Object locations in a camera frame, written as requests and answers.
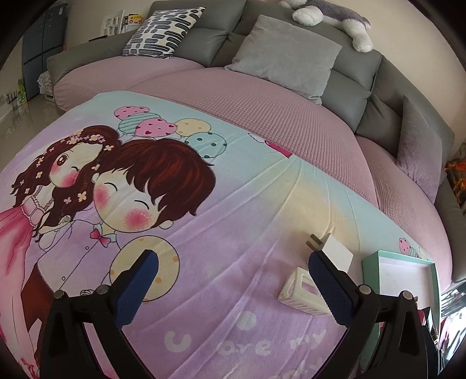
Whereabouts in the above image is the pink sofa seat cover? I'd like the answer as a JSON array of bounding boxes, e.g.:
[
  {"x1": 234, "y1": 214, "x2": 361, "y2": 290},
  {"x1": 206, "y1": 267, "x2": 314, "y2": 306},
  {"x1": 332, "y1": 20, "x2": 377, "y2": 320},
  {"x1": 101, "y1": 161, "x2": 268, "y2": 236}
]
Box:
[{"x1": 54, "y1": 56, "x2": 453, "y2": 288}]

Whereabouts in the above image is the white slotted plastic holder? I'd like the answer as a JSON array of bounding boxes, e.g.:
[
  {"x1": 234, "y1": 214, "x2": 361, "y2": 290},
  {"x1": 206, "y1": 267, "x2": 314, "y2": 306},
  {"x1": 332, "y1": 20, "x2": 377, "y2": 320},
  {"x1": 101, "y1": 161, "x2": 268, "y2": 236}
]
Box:
[{"x1": 277, "y1": 267, "x2": 330, "y2": 316}]

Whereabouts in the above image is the white magazine rack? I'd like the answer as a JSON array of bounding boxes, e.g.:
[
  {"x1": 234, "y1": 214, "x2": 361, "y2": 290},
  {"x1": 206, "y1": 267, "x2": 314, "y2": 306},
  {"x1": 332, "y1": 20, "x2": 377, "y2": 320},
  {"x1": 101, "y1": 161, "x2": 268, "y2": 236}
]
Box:
[{"x1": 100, "y1": 9, "x2": 144, "y2": 36}]

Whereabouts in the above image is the white charger cube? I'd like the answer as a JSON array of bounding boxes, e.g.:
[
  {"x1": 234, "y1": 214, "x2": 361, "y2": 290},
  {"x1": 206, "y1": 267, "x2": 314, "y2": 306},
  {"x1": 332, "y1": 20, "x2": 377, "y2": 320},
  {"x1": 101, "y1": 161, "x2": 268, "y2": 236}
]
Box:
[{"x1": 306, "y1": 233, "x2": 353, "y2": 272}]

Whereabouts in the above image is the grey sofa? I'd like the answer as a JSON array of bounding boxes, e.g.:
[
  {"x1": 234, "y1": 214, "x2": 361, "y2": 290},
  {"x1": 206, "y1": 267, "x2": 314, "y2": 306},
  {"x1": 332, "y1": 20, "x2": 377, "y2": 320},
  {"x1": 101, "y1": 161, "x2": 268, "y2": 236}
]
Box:
[{"x1": 47, "y1": 1, "x2": 465, "y2": 284}]

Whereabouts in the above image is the teal edged white tray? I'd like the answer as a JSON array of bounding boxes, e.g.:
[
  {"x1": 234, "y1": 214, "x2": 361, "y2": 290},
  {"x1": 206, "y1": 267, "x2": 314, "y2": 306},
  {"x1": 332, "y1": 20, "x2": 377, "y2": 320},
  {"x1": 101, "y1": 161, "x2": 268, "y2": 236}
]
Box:
[{"x1": 362, "y1": 250, "x2": 440, "y2": 328}]

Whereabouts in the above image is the dark cabinet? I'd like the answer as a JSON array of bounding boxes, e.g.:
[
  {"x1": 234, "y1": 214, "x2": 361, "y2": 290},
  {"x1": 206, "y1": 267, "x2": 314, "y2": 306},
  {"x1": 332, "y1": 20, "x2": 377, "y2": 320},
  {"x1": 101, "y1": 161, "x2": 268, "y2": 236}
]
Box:
[{"x1": 22, "y1": 2, "x2": 68, "y2": 100}]

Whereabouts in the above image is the grey square cushion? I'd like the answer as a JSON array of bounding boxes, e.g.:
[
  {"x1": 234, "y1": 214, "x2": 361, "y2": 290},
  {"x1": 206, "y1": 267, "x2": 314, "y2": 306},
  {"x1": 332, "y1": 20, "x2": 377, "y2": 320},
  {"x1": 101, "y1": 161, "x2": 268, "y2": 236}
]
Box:
[{"x1": 225, "y1": 15, "x2": 342, "y2": 105}]

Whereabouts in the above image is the purple grey cushion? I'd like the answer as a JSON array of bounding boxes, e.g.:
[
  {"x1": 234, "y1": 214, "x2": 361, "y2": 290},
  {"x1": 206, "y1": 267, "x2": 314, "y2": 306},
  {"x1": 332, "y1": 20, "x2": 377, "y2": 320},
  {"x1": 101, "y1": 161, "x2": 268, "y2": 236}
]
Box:
[{"x1": 396, "y1": 96, "x2": 442, "y2": 203}]

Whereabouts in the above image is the cartoon print blanket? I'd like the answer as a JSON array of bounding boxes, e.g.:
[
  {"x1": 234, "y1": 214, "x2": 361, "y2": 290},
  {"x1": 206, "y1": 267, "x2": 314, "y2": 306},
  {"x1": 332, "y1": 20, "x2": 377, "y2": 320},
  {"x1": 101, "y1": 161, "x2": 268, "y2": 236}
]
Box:
[{"x1": 1, "y1": 92, "x2": 435, "y2": 378}]

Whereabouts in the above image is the black white patterned cushion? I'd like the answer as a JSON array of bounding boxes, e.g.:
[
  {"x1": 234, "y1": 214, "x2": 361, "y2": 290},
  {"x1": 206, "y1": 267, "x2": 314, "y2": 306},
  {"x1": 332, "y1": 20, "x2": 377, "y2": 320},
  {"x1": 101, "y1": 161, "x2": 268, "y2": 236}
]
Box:
[{"x1": 122, "y1": 7, "x2": 205, "y2": 58}]

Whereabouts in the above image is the husky plush toy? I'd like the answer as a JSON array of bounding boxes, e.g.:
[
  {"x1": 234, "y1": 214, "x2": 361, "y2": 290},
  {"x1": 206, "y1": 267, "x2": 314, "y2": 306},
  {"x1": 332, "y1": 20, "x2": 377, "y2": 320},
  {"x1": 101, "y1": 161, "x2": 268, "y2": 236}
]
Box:
[{"x1": 279, "y1": 0, "x2": 374, "y2": 53}]

